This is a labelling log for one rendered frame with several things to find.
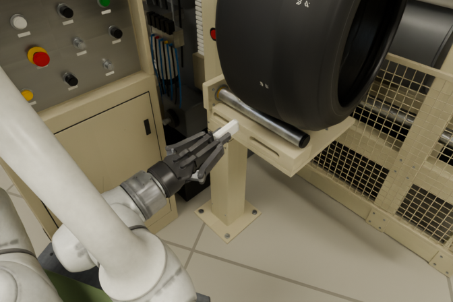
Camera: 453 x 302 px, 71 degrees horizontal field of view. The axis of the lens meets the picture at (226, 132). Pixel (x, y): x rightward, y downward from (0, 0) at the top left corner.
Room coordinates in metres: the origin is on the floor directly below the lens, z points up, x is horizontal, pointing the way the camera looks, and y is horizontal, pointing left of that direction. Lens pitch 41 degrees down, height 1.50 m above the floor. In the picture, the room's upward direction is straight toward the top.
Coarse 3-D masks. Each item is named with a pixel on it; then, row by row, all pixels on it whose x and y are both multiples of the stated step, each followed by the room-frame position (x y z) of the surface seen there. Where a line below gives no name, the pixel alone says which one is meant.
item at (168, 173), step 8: (168, 160) 0.48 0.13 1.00; (152, 168) 0.44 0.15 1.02; (160, 168) 0.44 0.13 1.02; (168, 168) 0.44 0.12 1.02; (176, 168) 0.46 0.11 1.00; (192, 168) 0.46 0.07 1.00; (160, 176) 0.42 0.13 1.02; (168, 176) 0.43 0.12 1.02; (176, 176) 0.43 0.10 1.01; (184, 176) 0.44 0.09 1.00; (160, 184) 0.41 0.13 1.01; (168, 184) 0.41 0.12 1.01; (176, 184) 0.42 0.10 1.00; (168, 192) 0.41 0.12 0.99
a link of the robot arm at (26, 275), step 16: (0, 256) 0.28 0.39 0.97; (16, 256) 0.28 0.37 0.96; (32, 256) 0.31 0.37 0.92; (0, 272) 0.23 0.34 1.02; (16, 272) 0.23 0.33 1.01; (32, 272) 0.25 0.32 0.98; (0, 288) 0.20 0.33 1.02; (16, 288) 0.21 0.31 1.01; (32, 288) 0.22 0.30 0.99; (48, 288) 0.23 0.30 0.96
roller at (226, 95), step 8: (224, 88) 0.89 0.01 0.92; (224, 96) 0.86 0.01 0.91; (232, 96) 0.85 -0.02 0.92; (232, 104) 0.83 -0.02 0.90; (240, 104) 0.81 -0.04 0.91; (248, 112) 0.78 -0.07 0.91; (256, 112) 0.77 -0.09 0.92; (256, 120) 0.76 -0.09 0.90; (264, 120) 0.74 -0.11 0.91; (272, 120) 0.73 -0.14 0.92; (280, 120) 0.72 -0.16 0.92; (272, 128) 0.71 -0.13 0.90; (280, 128) 0.70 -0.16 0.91; (288, 128) 0.69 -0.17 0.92; (296, 128) 0.69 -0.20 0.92; (288, 136) 0.67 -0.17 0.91; (296, 136) 0.66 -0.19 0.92; (304, 136) 0.65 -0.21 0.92; (296, 144) 0.65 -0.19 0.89; (304, 144) 0.65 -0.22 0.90
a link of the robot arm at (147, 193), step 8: (136, 176) 0.42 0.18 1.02; (144, 176) 0.42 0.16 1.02; (152, 176) 0.43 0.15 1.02; (128, 184) 0.40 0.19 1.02; (136, 184) 0.40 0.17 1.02; (144, 184) 0.40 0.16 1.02; (152, 184) 0.40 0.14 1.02; (128, 192) 0.38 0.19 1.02; (136, 192) 0.38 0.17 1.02; (144, 192) 0.39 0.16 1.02; (152, 192) 0.39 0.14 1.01; (160, 192) 0.39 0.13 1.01; (136, 200) 0.37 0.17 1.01; (144, 200) 0.37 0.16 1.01; (152, 200) 0.38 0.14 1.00; (160, 200) 0.39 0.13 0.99; (144, 208) 0.36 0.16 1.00; (152, 208) 0.37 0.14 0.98; (160, 208) 0.39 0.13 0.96; (144, 216) 0.36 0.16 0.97
